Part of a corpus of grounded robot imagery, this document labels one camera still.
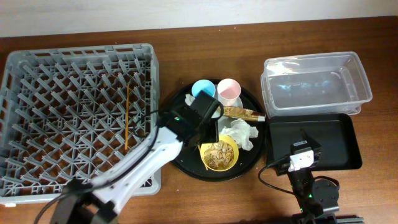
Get wooden chopstick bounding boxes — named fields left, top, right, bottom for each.
left=124, top=83, right=129, bottom=150
left=197, top=144, right=208, bottom=170

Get yellow bowl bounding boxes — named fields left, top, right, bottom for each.
left=200, top=135, right=239, bottom=172

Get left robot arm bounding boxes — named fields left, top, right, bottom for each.
left=50, top=91, right=223, bottom=223

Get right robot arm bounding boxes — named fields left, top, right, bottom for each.
left=277, top=129, right=364, bottom=224

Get grey plastic dishwasher rack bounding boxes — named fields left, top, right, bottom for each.
left=1, top=44, right=160, bottom=205

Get black rectangular tray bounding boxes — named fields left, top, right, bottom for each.
left=267, top=114, right=363, bottom=171

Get white round plate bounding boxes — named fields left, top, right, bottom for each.
left=185, top=93, right=244, bottom=135

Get blue plastic cup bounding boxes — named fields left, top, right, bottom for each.
left=191, top=80, right=216, bottom=97

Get food scraps in bowl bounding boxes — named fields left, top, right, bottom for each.
left=204, top=141, right=234, bottom=169

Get pink plastic cup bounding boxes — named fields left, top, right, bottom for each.
left=216, top=78, right=241, bottom=106

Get crumpled white paper napkin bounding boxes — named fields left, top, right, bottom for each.
left=220, top=119, right=259, bottom=151

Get round black serving tray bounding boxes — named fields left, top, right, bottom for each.
left=161, top=83, right=267, bottom=182

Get gold foil snack wrapper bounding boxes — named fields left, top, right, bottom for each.
left=223, top=106, right=266, bottom=122

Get clear plastic storage bin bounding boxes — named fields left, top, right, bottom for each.
left=261, top=52, right=373, bottom=118

